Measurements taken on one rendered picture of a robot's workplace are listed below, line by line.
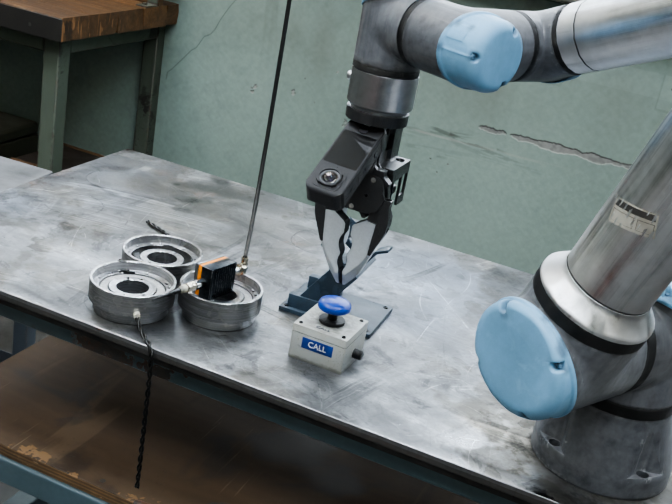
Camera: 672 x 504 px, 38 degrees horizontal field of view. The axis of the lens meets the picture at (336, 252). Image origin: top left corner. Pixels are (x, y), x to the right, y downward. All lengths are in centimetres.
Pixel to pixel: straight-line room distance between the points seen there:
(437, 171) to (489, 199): 17
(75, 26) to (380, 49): 169
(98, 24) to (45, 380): 139
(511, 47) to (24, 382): 92
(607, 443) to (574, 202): 173
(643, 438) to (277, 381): 40
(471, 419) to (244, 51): 202
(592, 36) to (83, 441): 87
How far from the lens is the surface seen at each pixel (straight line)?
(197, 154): 314
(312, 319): 118
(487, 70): 99
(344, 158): 107
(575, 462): 108
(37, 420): 149
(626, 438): 107
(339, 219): 114
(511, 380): 93
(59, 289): 129
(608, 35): 103
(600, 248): 87
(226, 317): 121
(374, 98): 108
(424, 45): 101
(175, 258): 134
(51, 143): 279
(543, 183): 275
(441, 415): 114
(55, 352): 165
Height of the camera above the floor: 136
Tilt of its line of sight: 22 degrees down
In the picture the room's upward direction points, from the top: 11 degrees clockwise
